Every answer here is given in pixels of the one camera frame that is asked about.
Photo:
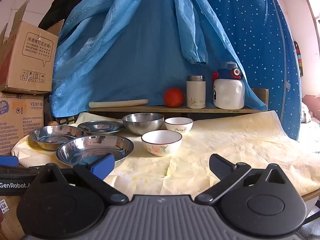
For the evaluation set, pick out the printed brown cardboard box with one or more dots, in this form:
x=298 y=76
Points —
x=20 y=125

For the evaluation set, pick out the white bottle blue lid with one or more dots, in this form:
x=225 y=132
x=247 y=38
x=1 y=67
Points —
x=228 y=92

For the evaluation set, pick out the white plate with red rim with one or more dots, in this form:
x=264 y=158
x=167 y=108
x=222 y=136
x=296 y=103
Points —
x=161 y=142

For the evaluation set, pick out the blue garment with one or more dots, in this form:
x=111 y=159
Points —
x=140 y=55

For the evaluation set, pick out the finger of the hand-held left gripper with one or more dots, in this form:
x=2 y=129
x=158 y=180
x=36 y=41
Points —
x=8 y=161

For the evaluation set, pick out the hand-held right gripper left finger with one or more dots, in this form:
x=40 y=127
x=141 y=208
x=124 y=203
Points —
x=103 y=166

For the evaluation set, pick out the steel plate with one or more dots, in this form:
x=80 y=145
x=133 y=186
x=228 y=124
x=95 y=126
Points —
x=101 y=127
x=92 y=148
x=52 y=136

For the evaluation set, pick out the labelled brown cardboard box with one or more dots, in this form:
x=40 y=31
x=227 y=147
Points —
x=10 y=217

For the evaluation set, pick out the pale yellow paper sheet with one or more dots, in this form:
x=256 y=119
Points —
x=237 y=145

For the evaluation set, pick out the wooden shelf board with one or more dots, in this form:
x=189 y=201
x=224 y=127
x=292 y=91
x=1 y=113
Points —
x=155 y=109

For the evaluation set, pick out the steel bowl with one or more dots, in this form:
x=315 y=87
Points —
x=143 y=126

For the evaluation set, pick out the open brown cardboard box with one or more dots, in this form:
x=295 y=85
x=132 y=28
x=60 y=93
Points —
x=30 y=57

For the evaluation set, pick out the white foam roll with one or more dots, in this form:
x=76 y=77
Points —
x=117 y=103

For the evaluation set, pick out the red tomato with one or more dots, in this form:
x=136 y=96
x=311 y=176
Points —
x=173 y=97

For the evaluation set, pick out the dark cloth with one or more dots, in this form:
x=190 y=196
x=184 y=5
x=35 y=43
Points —
x=58 y=7

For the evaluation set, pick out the white thermos steel lid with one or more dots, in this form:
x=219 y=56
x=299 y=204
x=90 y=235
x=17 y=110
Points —
x=196 y=95

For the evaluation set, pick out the colourful wall hanging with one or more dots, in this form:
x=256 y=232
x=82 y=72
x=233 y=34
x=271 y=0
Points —
x=298 y=57

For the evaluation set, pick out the blue polka dot cloth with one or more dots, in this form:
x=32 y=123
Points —
x=262 y=42

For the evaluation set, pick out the orange round object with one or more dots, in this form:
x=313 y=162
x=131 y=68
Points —
x=53 y=123

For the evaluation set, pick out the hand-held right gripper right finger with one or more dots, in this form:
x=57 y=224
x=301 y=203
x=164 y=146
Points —
x=221 y=166

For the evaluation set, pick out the black plastic crate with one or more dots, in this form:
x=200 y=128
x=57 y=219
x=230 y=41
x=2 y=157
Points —
x=63 y=120

